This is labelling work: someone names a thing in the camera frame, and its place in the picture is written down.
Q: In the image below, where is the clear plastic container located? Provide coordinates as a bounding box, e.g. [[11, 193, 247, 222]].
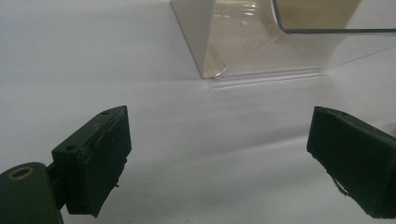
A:
[[169, 0, 396, 80]]

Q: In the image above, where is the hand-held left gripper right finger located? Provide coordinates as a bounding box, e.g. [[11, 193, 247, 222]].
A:
[[305, 105, 396, 219]]

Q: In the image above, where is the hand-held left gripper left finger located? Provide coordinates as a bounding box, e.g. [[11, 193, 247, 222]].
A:
[[50, 105, 133, 218]]

